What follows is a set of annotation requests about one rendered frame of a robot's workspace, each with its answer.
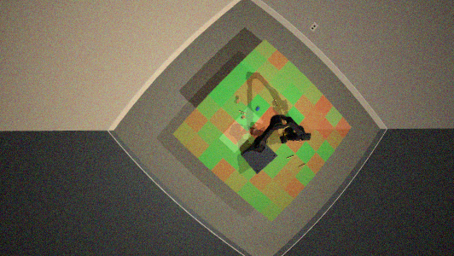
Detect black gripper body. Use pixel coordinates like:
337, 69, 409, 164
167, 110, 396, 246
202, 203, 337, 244
280, 133, 294, 143

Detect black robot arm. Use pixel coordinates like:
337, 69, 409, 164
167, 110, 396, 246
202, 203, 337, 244
254, 114, 311, 153

